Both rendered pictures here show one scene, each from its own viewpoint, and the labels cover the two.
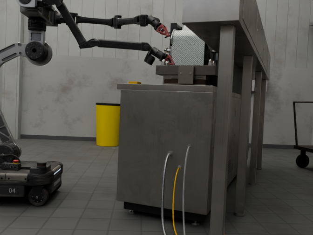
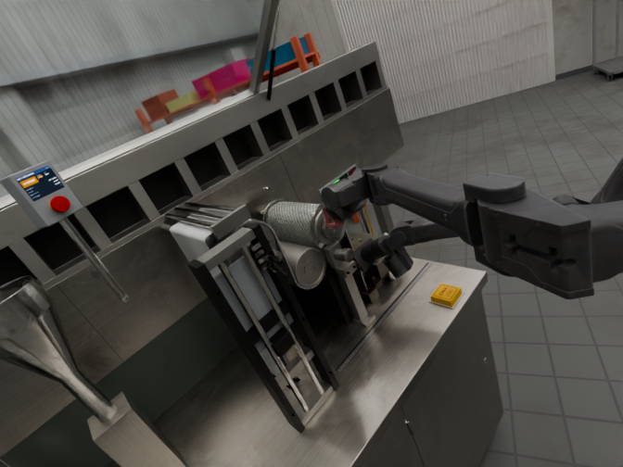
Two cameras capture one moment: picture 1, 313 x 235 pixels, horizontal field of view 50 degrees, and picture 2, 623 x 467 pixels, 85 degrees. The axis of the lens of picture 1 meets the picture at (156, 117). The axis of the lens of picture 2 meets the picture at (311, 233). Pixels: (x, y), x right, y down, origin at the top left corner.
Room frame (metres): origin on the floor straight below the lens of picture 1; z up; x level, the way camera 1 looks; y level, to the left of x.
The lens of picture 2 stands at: (3.27, 0.39, 1.70)
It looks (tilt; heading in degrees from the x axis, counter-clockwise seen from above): 25 degrees down; 215
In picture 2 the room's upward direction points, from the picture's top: 23 degrees counter-clockwise
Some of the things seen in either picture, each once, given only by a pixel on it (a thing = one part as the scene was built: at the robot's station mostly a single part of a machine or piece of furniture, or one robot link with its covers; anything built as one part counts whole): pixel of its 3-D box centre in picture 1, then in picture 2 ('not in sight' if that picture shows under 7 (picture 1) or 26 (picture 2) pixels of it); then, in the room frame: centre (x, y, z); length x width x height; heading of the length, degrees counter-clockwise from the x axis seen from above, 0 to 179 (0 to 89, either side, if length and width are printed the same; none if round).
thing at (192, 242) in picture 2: not in sight; (229, 302); (2.72, -0.38, 1.17); 0.34 x 0.05 x 0.54; 69
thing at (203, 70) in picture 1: (187, 71); (350, 250); (2.24, -0.20, 1.00); 0.40 x 0.16 x 0.06; 69
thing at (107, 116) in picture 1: (108, 124); not in sight; (5.87, 0.84, 0.37); 0.47 x 0.47 x 0.74
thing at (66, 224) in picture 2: not in sight; (95, 260); (2.96, -0.34, 1.51); 0.02 x 0.02 x 0.20
